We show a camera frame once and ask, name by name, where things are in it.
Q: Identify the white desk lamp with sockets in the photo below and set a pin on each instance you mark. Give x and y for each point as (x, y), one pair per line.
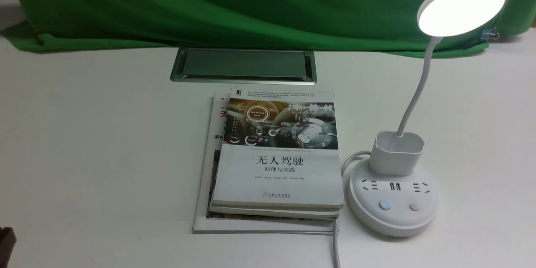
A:
(388, 192)

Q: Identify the silver desk cable hatch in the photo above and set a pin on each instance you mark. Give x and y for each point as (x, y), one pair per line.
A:
(244, 66)

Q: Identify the large white bottom book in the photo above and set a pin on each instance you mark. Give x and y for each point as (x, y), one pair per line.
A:
(209, 222)

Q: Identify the green backdrop cloth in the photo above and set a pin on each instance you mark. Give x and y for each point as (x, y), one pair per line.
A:
(323, 25)

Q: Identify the dark brown object at edge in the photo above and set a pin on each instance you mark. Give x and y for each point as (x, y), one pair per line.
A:
(7, 243)

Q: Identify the blue binder clip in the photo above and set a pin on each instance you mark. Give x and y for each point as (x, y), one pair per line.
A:
(488, 35)

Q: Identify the white self-driving textbook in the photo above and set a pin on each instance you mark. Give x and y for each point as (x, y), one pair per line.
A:
(280, 150)

